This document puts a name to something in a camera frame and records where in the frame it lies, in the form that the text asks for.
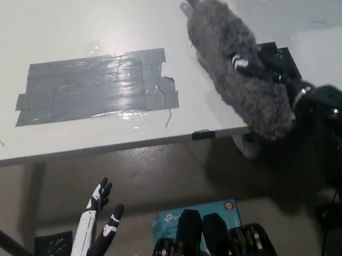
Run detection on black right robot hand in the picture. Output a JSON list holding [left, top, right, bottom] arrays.
[[230, 44, 315, 115]]

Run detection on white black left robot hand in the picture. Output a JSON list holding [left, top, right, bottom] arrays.
[[60, 175, 131, 256]]

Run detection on grey fluffy duster black handle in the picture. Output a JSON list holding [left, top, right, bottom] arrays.
[[173, 0, 299, 150]]

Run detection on black robot torso blocks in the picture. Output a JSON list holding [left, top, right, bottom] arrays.
[[139, 199, 281, 256]]

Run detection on black floor tape patch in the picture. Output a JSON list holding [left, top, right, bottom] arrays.
[[33, 230, 75, 256]]

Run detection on dark table leg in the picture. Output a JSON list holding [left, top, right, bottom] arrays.
[[0, 211, 41, 256]]

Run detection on teal router box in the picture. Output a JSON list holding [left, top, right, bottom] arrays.
[[149, 198, 243, 253]]

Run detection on white shoe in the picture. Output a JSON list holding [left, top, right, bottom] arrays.
[[232, 130, 264, 162]]

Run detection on small black tape strip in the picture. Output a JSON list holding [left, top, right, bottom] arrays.
[[190, 127, 217, 142]]

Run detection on grey duct tape patch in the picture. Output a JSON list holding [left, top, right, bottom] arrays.
[[7, 45, 181, 128]]

